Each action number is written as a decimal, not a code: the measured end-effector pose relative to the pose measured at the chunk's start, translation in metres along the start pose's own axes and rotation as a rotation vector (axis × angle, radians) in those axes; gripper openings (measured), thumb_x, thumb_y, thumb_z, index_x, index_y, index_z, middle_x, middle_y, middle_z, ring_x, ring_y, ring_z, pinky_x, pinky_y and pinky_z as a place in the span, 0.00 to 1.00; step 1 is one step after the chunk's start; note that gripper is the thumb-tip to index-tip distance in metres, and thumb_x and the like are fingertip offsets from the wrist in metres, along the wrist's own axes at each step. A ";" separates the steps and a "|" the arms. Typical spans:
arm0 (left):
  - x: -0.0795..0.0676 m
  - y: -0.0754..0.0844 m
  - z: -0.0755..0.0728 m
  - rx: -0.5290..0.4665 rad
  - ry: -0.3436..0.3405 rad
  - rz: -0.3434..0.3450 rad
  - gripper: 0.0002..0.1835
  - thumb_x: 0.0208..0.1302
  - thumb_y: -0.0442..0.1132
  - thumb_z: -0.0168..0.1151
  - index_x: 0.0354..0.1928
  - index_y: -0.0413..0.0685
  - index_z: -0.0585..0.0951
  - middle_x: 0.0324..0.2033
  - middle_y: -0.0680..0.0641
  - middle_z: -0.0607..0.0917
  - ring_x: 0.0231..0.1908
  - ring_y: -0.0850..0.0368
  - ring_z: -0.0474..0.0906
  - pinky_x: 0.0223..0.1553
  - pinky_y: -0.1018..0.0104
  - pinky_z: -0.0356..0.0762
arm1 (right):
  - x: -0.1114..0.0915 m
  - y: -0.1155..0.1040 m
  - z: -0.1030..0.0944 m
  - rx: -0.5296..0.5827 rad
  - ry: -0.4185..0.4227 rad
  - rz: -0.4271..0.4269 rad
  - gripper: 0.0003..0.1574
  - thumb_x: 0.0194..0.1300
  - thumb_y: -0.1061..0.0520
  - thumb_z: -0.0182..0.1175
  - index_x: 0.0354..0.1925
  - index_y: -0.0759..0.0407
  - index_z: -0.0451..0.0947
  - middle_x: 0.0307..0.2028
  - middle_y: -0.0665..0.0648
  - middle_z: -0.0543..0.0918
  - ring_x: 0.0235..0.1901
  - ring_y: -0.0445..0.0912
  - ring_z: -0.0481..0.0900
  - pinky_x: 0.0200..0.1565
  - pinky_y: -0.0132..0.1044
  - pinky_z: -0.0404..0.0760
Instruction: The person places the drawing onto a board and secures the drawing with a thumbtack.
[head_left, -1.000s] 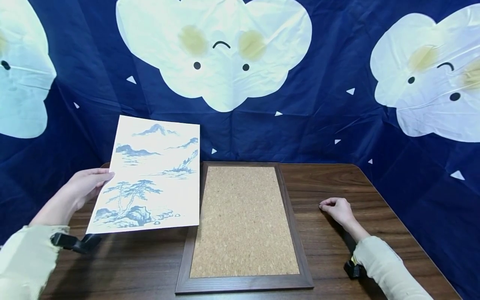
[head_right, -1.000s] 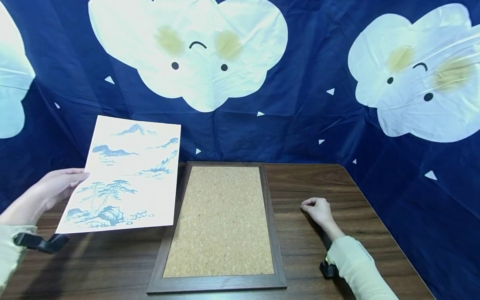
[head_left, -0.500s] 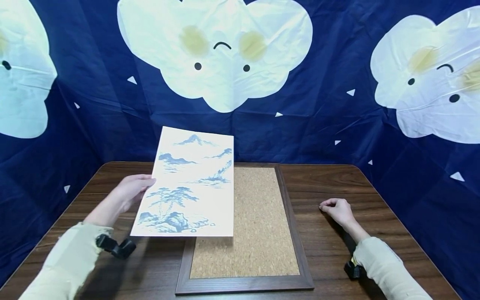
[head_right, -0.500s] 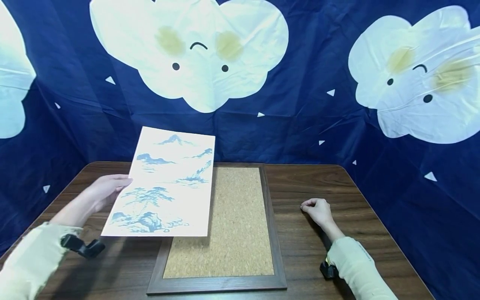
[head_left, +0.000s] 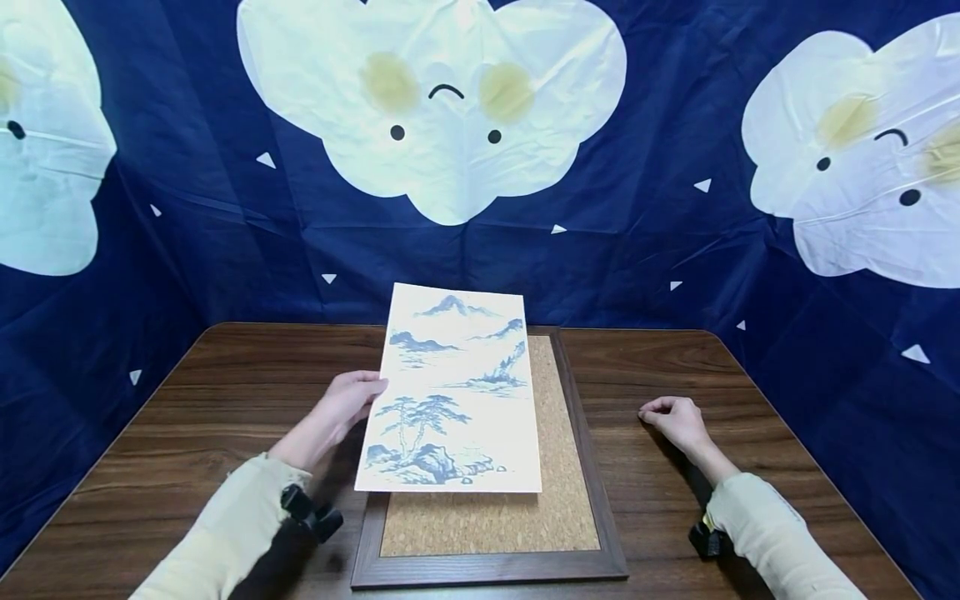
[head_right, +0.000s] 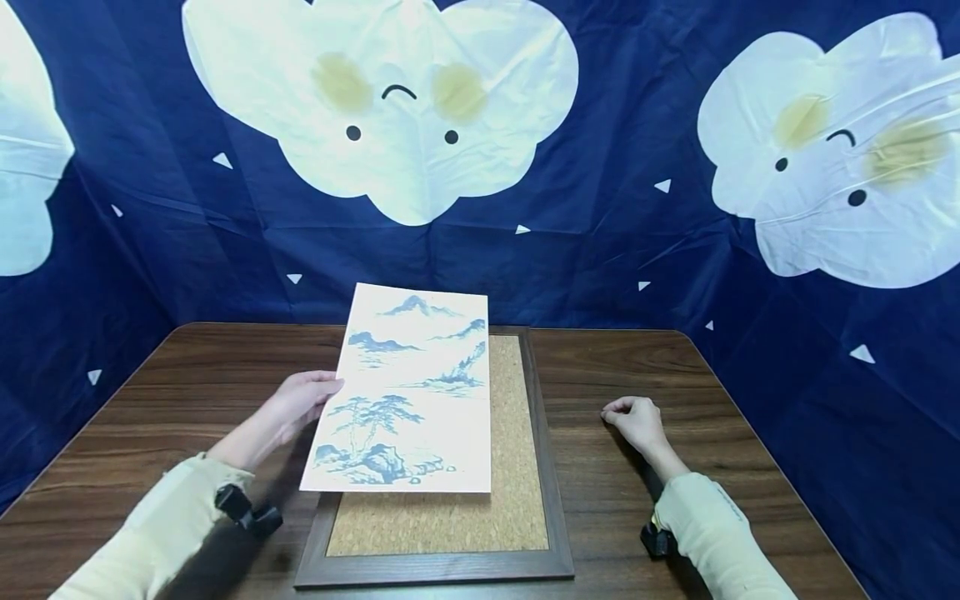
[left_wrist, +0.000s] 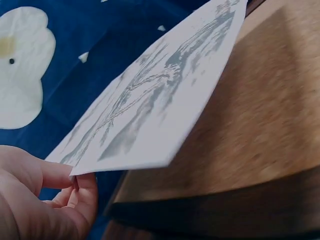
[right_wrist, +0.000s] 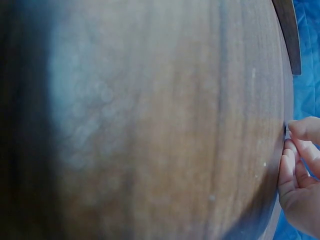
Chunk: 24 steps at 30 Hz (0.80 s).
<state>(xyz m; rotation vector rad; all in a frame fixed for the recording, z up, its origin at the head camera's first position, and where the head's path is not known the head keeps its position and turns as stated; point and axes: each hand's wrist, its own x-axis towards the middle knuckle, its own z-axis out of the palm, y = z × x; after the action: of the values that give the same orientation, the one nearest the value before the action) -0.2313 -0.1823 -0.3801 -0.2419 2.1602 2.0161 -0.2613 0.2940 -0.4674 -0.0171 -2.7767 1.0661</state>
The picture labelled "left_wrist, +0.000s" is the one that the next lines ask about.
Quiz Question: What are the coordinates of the person's left hand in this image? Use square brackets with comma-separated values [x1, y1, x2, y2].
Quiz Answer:
[0, 144, 98, 240]

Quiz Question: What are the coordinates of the white sheet with grey drawing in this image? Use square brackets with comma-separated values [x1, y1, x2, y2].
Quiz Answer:
[44, 0, 248, 177]

